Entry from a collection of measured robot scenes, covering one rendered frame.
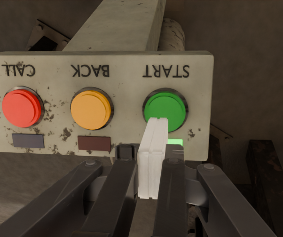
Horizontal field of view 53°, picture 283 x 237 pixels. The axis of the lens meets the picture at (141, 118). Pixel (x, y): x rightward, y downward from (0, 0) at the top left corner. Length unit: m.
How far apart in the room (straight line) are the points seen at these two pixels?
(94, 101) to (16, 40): 0.77
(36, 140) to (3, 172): 1.19
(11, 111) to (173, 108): 0.17
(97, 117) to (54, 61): 0.07
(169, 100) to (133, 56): 0.05
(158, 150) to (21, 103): 0.19
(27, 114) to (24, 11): 0.69
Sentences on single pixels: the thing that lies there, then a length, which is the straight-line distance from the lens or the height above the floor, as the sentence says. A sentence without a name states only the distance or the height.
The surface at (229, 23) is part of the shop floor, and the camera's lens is 0.89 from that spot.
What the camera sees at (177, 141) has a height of 0.61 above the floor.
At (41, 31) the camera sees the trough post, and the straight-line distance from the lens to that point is 0.98.
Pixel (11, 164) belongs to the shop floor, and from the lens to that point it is 1.45.
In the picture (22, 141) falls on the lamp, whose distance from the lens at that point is 0.34.
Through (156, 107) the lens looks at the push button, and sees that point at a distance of 0.27.
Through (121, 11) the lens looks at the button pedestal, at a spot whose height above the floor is 0.39.
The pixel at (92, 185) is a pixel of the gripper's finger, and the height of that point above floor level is 0.74.
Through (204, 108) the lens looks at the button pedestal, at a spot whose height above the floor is 0.60.
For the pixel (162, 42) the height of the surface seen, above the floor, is 0.18.
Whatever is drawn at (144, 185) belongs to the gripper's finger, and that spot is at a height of 0.72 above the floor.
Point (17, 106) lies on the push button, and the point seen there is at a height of 0.61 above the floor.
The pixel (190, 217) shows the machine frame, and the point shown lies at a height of 0.07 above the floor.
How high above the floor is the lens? 0.83
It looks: 52 degrees down
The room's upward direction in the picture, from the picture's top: 169 degrees counter-clockwise
